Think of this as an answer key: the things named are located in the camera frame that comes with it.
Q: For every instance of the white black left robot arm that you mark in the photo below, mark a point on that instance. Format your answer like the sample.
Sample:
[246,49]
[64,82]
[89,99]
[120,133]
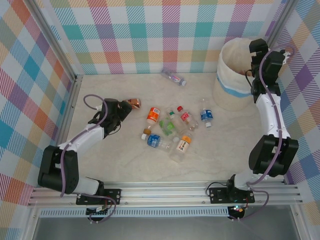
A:
[82,140]

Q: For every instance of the brown-capped clear plastic bottle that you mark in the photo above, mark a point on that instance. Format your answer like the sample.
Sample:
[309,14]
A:
[147,130]

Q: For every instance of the red cap red label bottle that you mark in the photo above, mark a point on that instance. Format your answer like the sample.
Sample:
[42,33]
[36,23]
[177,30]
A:
[186,116]

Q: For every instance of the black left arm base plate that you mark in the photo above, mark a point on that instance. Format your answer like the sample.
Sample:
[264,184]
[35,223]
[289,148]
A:
[112,196]

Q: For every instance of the green label plastic bottle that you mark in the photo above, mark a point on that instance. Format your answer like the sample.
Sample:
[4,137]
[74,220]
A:
[167,126]

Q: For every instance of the blue label clear-capped bottle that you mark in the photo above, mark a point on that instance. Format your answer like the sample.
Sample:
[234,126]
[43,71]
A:
[206,115]

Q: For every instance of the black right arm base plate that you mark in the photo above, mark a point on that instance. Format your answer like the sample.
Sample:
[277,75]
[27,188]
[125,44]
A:
[218,195]

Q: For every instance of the orange cap white label bottle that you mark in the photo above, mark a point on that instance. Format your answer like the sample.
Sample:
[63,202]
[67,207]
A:
[183,146]

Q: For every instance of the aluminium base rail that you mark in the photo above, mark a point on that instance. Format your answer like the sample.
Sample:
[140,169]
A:
[165,192]

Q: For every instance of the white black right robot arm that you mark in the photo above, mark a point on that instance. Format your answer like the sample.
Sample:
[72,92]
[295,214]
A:
[271,117]

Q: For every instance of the white-capped clear plastic bottle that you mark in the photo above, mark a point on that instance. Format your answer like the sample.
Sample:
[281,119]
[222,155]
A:
[176,139]

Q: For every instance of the copper brown coffee bottle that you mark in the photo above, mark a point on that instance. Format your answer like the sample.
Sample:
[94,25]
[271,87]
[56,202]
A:
[135,103]

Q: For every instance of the aluminium frame post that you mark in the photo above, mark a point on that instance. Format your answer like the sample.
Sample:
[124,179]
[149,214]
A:
[300,222]
[31,225]
[52,37]
[280,20]

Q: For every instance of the aluminium side frame rail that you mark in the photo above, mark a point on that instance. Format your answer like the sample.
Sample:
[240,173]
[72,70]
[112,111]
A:
[286,179]
[68,110]

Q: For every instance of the blue label white-capped bottle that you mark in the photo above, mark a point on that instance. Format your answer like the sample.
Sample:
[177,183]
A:
[153,140]

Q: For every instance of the purple label clear bottle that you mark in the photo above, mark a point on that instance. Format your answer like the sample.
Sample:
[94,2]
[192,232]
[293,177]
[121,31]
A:
[174,78]

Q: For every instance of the small electronics board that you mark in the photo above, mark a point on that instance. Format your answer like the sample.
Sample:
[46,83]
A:
[237,209]
[97,212]

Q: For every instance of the orange label white-capped bottle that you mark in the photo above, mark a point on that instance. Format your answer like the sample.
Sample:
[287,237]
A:
[153,113]

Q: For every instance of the grey metal panel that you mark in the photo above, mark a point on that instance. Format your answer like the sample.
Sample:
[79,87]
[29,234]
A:
[162,230]

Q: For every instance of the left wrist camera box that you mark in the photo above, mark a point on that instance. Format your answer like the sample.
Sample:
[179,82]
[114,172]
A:
[98,108]

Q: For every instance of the white fabric bin blue band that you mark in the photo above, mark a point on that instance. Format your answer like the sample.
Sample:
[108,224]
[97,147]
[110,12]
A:
[230,75]

